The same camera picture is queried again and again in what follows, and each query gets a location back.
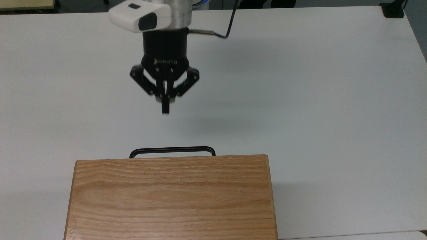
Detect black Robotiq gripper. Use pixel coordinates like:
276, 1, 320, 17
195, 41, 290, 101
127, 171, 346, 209
129, 28, 200, 114

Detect black metal drawer handle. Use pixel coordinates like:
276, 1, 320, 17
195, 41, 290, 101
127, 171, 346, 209
129, 146, 217, 159

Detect wooden drawer cabinet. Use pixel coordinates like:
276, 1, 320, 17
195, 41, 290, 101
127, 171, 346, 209
63, 154, 279, 240

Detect light wooden board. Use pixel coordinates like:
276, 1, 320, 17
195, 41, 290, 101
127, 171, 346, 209
0, 0, 56, 11

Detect black table clamp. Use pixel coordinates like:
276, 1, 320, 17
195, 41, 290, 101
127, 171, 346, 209
380, 0, 408, 18

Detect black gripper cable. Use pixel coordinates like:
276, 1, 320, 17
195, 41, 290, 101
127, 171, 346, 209
188, 0, 239, 39

